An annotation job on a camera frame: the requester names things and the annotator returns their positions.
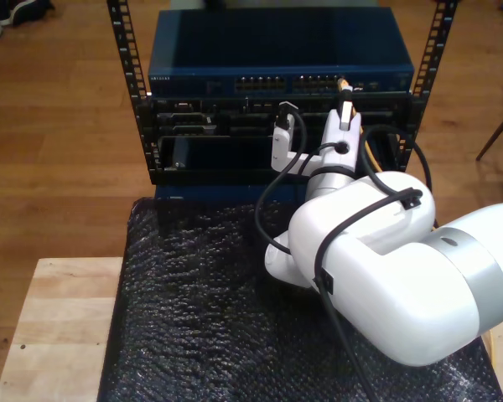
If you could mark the black rack server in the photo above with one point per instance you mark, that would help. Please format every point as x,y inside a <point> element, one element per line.
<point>234,113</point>

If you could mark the black bubble mat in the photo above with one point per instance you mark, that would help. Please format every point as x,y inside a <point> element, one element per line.
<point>193,314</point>

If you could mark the black sneaker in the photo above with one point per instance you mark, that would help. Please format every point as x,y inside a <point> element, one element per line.
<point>25,10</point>

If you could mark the black rack tray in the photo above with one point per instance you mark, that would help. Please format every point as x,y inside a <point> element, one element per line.
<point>214,176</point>

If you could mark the brown wooden chair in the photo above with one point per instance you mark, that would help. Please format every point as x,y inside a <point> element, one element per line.
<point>499,131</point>

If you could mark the black rack frame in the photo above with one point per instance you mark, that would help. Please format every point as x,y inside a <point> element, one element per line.
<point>143,138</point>

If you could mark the blue rack platform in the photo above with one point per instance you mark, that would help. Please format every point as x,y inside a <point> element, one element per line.
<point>214,192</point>

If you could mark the blue network switch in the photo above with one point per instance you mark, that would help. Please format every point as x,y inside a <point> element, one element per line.
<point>276,42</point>

